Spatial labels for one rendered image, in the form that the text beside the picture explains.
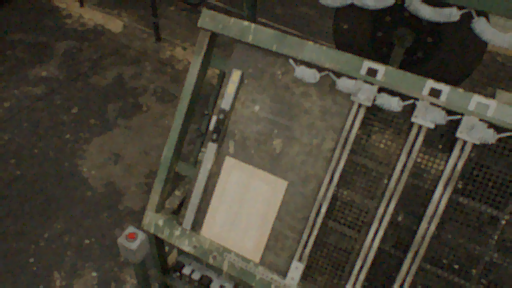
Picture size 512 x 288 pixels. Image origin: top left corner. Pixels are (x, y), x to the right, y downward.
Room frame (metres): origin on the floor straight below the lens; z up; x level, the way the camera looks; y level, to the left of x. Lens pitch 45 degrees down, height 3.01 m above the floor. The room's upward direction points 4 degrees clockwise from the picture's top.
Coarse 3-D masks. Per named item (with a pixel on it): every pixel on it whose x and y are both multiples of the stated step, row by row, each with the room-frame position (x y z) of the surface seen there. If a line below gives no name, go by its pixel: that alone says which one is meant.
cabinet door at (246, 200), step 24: (240, 168) 1.55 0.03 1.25; (216, 192) 1.49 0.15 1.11; (240, 192) 1.47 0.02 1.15; (264, 192) 1.44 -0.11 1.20; (216, 216) 1.40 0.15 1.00; (240, 216) 1.38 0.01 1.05; (264, 216) 1.35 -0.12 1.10; (216, 240) 1.31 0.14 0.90; (240, 240) 1.29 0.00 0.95; (264, 240) 1.27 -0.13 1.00
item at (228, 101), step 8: (232, 72) 1.89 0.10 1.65; (240, 72) 1.87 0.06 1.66; (240, 80) 1.87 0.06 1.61; (232, 96) 1.80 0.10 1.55; (224, 104) 1.78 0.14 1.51; (232, 104) 1.79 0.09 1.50; (224, 128) 1.72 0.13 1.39; (208, 152) 1.63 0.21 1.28; (216, 152) 1.64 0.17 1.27; (208, 160) 1.60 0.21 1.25; (208, 168) 1.57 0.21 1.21; (200, 176) 1.55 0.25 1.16; (208, 176) 1.56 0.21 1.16; (200, 184) 1.52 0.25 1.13; (200, 192) 1.49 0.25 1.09; (192, 200) 1.47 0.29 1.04; (200, 200) 1.48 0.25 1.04; (192, 208) 1.44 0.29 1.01; (192, 216) 1.41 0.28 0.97; (184, 224) 1.39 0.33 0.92; (192, 224) 1.39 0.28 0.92
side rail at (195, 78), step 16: (208, 32) 2.05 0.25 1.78; (208, 48) 2.03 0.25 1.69; (192, 64) 1.96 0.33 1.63; (192, 80) 1.91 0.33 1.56; (192, 96) 1.87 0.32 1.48; (176, 112) 1.81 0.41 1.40; (192, 112) 1.86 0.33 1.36; (176, 128) 1.75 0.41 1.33; (176, 144) 1.70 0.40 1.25; (176, 160) 1.69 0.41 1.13; (160, 176) 1.59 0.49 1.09; (160, 192) 1.53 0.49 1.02; (160, 208) 1.51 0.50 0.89
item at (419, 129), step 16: (416, 112) 1.49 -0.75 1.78; (432, 112) 1.39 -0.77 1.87; (416, 128) 1.47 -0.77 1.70; (416, 144) 1.42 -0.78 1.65; (400, 160) 1.39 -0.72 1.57; (400, 176) 1.36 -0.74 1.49; (384, 208) 1.27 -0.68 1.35; (384, 224) 1.20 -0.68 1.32; (368, 240) 1.16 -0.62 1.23; (368, 256) 1.11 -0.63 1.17; (352, 272) 1.06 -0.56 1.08
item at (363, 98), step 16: (368, 64) 1.69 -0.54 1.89; (352, 96) 1.61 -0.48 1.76; (368, 96) 1.59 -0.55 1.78; (352, 112) 1.58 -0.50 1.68; (352, 128) 1.55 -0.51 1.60; (352, 144) 1.53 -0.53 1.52; (336, 160) 1.45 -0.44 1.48; (336, 176) 1.39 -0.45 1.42; (320, 192) 1.35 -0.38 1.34; (320, 208) 1.32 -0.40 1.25; (320, 224) 1.26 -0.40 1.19; (304, 240) 1.20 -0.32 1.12; (304, 256) 1.15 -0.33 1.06; (288, 272) 1.10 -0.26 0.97
